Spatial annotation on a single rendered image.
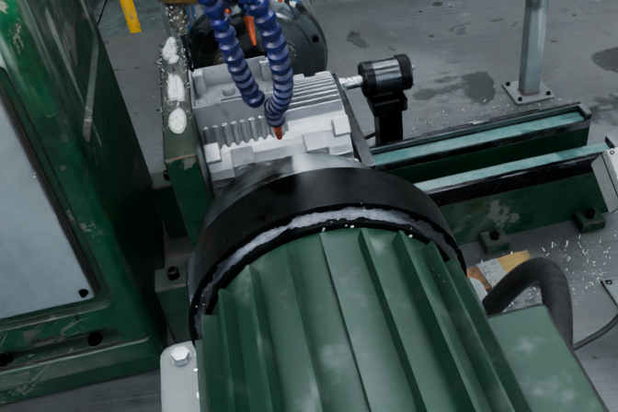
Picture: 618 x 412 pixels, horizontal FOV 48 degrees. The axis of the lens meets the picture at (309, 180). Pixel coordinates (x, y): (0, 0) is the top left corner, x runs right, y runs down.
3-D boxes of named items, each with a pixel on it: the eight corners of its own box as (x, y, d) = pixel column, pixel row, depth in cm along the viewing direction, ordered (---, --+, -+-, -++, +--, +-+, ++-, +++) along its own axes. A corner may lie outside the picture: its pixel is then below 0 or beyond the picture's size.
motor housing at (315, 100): (229, 253, 101) (200, 150, 89) (218, 173, 115) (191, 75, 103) (362, 223, 102) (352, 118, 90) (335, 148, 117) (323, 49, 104)
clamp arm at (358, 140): (323, 89, 116) (360, 184, 97) (321, 74, 114) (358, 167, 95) (343, 85, 116) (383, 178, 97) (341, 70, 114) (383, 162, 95)
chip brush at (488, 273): (420, 314, 103) (420, 310, 103) (406, 290, 107) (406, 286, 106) (544, 272, 106) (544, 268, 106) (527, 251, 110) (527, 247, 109)
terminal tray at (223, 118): (204, 154, 94) (191, 109, 90) (199, 111, 102) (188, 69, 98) (291, 135, 95) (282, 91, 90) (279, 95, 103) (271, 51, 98)
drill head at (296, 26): (202, 167, 118) (165, 36, 102) (189, 52, 149) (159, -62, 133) (346, 136, 120) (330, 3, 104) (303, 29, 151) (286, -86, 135)
